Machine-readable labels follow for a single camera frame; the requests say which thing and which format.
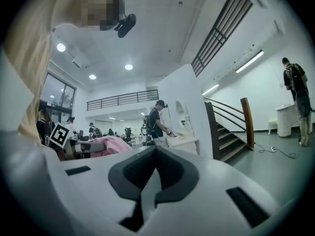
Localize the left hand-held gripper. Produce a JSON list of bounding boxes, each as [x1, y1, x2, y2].
[[48, 122, 108, 160]]

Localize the pink clothes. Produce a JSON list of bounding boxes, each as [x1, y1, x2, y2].
[[90, 136, 133, 158]]

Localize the white dressing table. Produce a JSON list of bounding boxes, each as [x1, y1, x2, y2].
[[167, 100, 199, 155]]

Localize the white stool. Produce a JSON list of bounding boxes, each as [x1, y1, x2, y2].
[[267, 119, 279, 135]]

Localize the tube ceiling light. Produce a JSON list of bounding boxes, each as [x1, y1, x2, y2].
[[235, 50, 264, 74], [201, 84, 220, 95]]

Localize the black head camera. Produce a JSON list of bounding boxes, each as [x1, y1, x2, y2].
[[114, 13, 137, 38]]

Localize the black barred railing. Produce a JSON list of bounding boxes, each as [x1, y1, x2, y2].
[[191, 0, 253, 77]]

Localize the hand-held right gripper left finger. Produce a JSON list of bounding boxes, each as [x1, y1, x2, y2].
[[108, 146, 158, 202]]

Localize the black mezzanine railing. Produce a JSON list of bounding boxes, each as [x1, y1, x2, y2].
[[86, 89, 159, 112]]

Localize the black office chair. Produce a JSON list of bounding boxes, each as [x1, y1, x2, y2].
[[124, 127, 133, 145]]

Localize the large dark window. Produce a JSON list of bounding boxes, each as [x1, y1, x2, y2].
[[39, 72, 76, 119]]

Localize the dark staircase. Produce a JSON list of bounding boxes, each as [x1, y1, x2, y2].
[[203, 96, 254, 162]]

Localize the brown wooden stair post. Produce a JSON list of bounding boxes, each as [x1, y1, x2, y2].
[[240, 97, 255, 150]]

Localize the ceiling air vent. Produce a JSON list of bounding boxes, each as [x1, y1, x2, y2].
[[71, 53, 89, 69]]

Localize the white partition panel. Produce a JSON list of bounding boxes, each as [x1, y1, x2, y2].
[[157, 63, 214, 160]]

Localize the black cable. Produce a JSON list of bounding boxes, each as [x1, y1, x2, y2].
[[254, 143, 297, 159]]

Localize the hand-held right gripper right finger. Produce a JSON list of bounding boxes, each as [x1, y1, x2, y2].
[[155, 146, 199, 203]]

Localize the person's beige shirt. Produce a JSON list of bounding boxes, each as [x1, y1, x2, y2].
[[3, 0, 82, 145]]

